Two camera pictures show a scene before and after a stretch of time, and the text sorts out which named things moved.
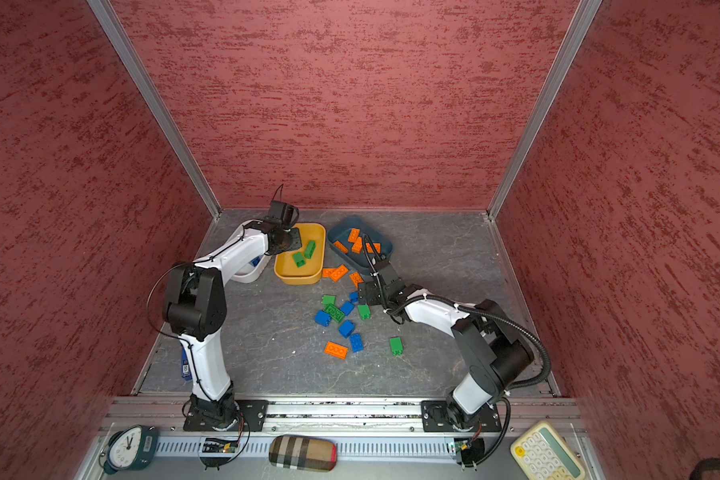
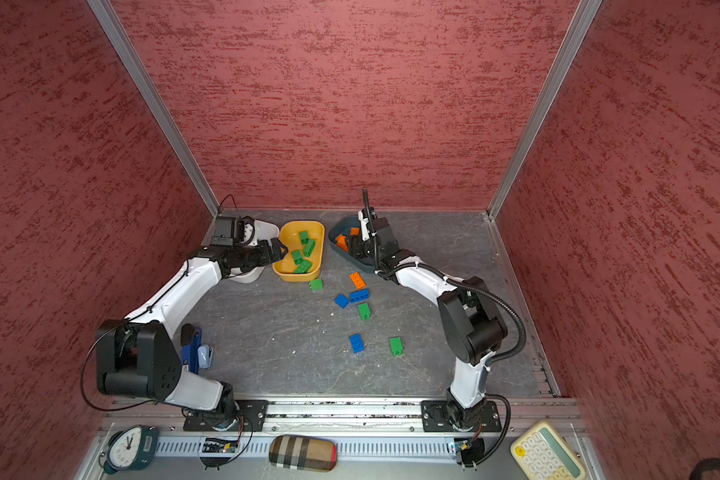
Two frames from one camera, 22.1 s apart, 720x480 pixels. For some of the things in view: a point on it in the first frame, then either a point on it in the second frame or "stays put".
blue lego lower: (356, 342) stays put
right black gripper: (370, 290) → (356, 246)
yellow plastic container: (285, 266) stays put
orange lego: (356, 279) stays put
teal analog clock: (131, 448) stays put
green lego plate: (334, 312) → (303, 266)
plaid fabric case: (303, 453) stays put
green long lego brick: (309, 248) stays put
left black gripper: (295, 241) → (266, 257)
